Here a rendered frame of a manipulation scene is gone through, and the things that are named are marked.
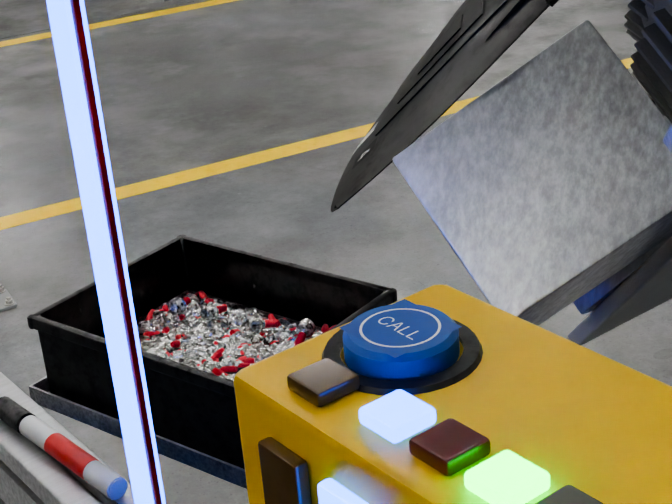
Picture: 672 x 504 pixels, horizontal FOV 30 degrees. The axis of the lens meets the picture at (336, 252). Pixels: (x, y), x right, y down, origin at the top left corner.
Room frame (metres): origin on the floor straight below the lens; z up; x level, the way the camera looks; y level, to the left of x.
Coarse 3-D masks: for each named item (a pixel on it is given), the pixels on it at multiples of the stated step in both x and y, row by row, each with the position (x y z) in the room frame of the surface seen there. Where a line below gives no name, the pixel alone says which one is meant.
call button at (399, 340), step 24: (384, 312) 0.39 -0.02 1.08; (408, 312) 0.39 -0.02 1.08; (432, 312) 0.38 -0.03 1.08; (360, 336) 0.37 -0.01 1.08; (384, 336) 0.37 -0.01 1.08; (408, 336) 0.37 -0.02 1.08; (432, 336) 0.37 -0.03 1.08; (456, 336) 0.37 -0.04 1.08; (360, 360) 0.36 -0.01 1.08; (384, 360) 0.36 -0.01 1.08; (408, 360) 0.36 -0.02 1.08; (432, 360) 0.36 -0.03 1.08; (456, 360) 0.37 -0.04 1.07
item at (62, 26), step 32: (64, 0) 0.57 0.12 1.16; (64, 32) 0.58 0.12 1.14; (64, 64) 0.58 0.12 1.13; (64, 96) 0.59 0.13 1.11; (96, 160) 0.57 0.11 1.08; (96, 192) 0.57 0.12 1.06; (96, 224) 0.58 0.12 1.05; (96, 256) 0.58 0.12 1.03; (128, 352) 0.57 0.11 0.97; (128, 384) 0.57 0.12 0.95; (128, 416) 0.58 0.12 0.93; (128, 448) 0.59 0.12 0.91
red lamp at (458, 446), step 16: (432, 432) 0.31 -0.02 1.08; (448, 432) 0.31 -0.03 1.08; (464, 432) 0.31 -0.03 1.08; (416, 448) 0.31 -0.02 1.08; (432, 448) 0.31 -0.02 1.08; (448, 448) 0.31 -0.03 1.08; (464, 448) 0.31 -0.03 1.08; (480, 448) 0.31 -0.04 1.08; (432, 464) 0.30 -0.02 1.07; (448, 464) 0.30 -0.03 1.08; (464, 464) 0.30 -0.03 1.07
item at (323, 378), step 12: (324, 360) 0.36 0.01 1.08; (300, 372) 0.36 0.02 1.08; (312, 372) 0.36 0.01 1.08; (324, 372) 0.36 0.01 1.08; (336, 372) 0.36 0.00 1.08; (348, 372) 0.35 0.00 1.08; (288, 384) 0.36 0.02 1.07; (300, 384) 0.35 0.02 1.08; (312, 384) 0.35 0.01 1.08; (324, 384) 0.35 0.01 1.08; (336, 384) 0.35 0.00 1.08; (348, 384) 0.35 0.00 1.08; (300, 396) 0.35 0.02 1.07; (312, 396) 0.34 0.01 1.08; (324, 396) 0.34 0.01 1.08; (336, 396) 0.35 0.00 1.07
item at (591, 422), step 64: (512, 320) 0.39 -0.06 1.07; (256, 384) 0.36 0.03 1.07; (384, 384) 0.35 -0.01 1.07; (448, 384) 0.35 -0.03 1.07; (512, 384) 0.35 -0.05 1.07; (576, 384) 0.34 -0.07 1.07; (640, 384) 0.34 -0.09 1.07; (256, 448) 0.36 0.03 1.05; (320, 448) 0.33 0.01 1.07; (384, 448) 0.32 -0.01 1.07; (512, 448) 0.31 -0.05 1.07; (576, 448) 0.31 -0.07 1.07; (640, 448) 0.31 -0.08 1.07
